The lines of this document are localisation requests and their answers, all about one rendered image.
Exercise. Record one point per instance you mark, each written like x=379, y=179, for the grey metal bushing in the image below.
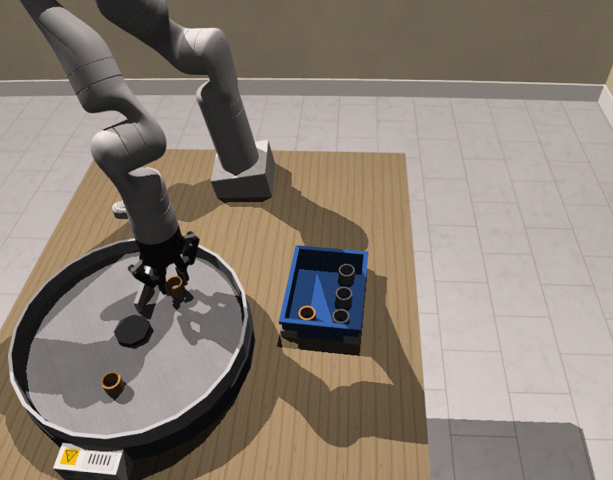
x=343, y=291
x=340, y=313
x=346, y=268

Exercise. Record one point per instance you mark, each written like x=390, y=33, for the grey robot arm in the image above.
x=122, y=149

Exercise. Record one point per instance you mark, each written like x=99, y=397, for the bronze bushing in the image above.
x=108, y=378
x=307, y=310
x=174, y=281

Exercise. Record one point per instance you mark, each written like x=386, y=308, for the blue crate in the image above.
x=313, y=281

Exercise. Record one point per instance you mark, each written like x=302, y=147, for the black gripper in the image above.
x=167, y=252

